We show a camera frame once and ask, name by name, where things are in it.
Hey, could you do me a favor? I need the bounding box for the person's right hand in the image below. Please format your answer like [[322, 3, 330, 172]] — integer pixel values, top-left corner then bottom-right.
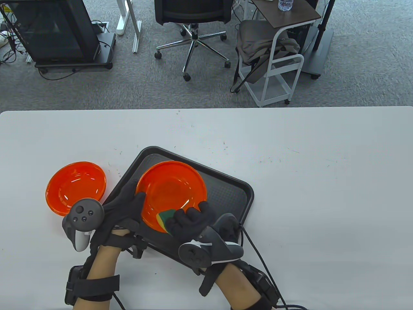
[[166, 201, 217, 243]]

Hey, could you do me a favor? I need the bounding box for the person's left hand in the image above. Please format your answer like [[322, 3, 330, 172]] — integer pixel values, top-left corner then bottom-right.
[[90, 179, 147, 248]]

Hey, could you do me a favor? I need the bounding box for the green yellow sponge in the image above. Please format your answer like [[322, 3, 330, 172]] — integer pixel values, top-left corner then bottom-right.
[[157, 209, 177, 233]]

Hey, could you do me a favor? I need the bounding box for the person's left forearm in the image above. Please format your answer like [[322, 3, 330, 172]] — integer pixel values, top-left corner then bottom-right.
[[73, 244, 121, 310]]

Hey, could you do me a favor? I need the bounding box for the grey right hand controller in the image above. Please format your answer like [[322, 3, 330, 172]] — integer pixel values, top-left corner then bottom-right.
[[178, 213, 245, 268]]

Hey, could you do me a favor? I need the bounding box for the grey hand controller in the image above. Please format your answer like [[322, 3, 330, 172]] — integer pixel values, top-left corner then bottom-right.
[[178, 213, 245, 268], [62, 198, 105, 252]]

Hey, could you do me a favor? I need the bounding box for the grey left hand controller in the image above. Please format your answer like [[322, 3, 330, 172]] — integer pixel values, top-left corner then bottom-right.
[[62, 198, 105, 252]]

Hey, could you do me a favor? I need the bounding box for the black tray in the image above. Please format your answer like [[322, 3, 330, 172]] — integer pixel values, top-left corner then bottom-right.
[[103, 146, 255, 275]]

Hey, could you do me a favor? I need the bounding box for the white aluminium foot bar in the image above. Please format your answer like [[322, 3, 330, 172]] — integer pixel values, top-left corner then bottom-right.
[[132, 20, 142, 54]]

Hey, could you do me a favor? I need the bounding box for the white desk leg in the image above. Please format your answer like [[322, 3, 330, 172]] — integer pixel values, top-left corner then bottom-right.
[[116, 0, 134, 36]]

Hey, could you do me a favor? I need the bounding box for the black rolling display cabinet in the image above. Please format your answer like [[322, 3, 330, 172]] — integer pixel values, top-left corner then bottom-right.
[[0, 0, 116, 72]]

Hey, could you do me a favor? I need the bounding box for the grey jacket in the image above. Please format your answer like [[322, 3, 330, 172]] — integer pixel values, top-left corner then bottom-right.
[[231, 20, 301, 94]]

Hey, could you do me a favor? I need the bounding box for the grey stand base black pole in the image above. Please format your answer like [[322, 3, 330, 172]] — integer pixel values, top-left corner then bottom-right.
[[302, 0, 334, 79]]

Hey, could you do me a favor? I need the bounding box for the black office chair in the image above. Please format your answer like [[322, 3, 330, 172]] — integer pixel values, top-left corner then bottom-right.
[[154, 0, 233, 82]]

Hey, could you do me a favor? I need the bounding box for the white cart with wood top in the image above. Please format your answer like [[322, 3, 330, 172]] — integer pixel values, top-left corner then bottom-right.
[[240, 0, 322, 108]]

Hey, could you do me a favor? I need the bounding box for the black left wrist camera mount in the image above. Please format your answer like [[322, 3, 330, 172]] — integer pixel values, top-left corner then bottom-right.
[[125, 237, 148, 259]]

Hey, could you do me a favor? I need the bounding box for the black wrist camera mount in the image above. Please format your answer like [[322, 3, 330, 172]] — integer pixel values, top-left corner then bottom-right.
[[125, 237, 148, 259], [198, 266, 223, 297]]

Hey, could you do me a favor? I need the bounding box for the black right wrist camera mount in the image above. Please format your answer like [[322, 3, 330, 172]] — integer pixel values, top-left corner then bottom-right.
[[198, 266, 223, 297]]

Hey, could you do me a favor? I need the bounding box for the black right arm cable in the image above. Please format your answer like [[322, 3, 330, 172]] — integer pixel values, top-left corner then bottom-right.
[[239, 224, 310, 310]]

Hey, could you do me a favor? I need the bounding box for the black left forearm strap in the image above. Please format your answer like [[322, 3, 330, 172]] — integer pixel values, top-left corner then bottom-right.
[[65, 265, 120, 305]]

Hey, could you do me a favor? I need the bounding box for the black forearm strap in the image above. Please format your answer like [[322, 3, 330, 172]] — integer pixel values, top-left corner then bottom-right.
[[231, 262, 279, 310], [65, 265, 120, 305]]

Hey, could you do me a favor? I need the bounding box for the black right forearm strap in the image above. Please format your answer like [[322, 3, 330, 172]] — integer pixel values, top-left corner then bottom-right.
[[231, 262, 279, 310]]

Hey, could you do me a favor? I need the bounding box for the tangle of floor cables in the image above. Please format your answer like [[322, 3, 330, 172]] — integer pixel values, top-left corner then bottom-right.
[[0, 5, 28, 65]]

